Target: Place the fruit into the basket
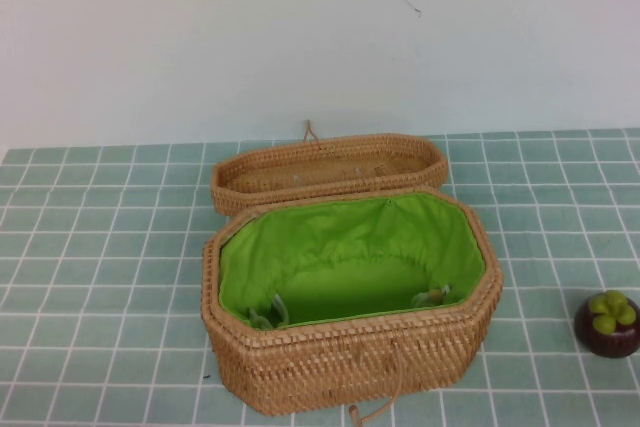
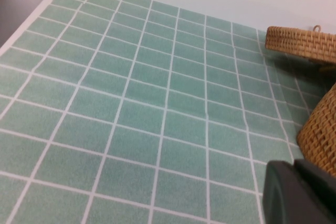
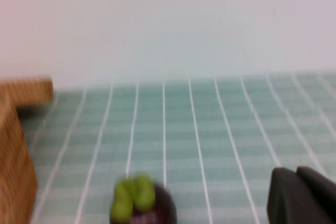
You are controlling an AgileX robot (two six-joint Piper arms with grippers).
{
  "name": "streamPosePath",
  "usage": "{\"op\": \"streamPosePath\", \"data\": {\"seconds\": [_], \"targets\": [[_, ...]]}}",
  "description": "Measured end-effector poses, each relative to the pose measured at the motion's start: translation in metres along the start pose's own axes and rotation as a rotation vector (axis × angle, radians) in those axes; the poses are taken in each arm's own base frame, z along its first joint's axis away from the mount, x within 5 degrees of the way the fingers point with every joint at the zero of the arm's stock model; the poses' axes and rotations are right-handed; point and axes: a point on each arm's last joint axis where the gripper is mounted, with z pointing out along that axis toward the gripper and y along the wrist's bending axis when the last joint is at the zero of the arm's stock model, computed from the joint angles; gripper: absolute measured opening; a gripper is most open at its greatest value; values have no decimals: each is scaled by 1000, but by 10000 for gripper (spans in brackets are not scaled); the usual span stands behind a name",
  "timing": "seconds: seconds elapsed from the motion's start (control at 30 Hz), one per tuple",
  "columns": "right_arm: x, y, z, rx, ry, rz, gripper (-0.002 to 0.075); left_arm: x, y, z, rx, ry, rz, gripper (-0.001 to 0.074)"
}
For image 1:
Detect woven rattan basket lid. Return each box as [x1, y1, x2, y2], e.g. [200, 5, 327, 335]
[209, 132, 449, 221]

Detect dark purple toy mangosteen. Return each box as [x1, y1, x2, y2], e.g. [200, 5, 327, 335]
[573, 290, 640, 359]

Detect white drawstring cord with bead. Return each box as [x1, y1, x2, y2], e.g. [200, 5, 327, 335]
[410, 284, 454, 309]
[247, 294, 291, 331]

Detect tan toggle peg with cord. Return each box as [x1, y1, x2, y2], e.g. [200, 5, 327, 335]
[347, 341, 401, 421]

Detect green tile-pattern tablecloth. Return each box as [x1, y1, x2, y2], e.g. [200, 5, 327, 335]
[0, 127, 640, 427]

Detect woven rattan basket body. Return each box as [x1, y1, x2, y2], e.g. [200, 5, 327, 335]
[202, 185, 505, 411]

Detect bright green fabric liner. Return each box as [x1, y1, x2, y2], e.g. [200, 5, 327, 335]
[218, 192, 489, 332]

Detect tan lid closure loop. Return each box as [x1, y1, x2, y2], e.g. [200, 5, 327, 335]
[301, 119, 324, 151]

